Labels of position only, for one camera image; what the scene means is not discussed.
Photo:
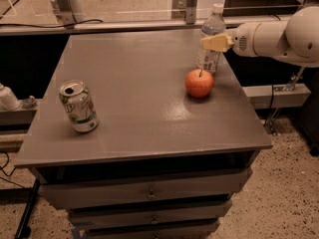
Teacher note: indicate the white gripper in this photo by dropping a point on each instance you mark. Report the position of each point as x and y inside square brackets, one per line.
[241, 42]

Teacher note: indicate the clear plastic water bottle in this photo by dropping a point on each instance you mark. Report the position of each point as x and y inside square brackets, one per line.
[214, 24]

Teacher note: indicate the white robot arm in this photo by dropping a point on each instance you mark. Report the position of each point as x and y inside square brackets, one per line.
[294, 41]

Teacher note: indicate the red apple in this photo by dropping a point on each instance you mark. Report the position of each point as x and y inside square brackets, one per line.
[198, 83]

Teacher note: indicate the grey drawer cabinet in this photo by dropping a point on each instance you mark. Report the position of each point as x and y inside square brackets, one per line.
[148, 125]

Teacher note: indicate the white green soda can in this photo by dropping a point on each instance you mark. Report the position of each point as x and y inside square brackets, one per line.
[76, 99]

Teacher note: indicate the bottom grey drawer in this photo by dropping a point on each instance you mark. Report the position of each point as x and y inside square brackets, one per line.
[159, 231]

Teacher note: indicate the grey drawer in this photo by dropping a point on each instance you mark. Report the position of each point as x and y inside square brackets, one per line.
[144, 189]
[159, 231]
[150, 216]

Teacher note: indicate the top grey drawer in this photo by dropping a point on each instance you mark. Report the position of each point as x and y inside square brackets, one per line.
[144, 189]

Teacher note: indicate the middle grey drawer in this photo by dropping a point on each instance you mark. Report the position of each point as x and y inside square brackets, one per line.
[150, 216]

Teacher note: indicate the white cylinder at left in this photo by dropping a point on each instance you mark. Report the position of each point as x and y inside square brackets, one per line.
[8, 98]

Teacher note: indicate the black stand leg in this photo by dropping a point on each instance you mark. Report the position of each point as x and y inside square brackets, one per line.
[23, 230]

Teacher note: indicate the grey metal rail frame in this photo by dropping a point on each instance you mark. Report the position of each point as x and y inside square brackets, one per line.
[48, 17]

